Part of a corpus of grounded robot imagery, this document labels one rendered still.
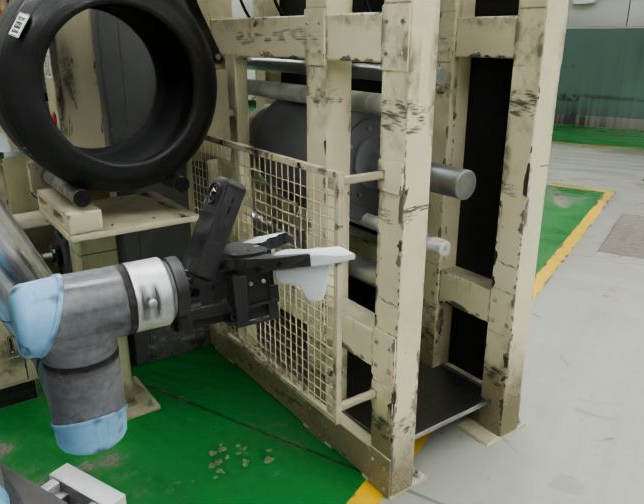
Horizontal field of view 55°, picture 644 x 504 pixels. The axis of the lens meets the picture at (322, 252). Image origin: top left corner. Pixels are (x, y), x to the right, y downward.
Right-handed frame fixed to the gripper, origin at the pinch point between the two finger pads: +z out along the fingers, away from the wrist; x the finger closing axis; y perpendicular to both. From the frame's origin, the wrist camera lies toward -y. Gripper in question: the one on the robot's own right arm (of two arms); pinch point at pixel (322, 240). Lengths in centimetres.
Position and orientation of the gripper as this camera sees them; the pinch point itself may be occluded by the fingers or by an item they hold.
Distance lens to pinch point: 77.0
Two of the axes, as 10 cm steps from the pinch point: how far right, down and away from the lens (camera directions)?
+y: 0.7, 9.7, 2.2
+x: 5.2, 1.5, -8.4
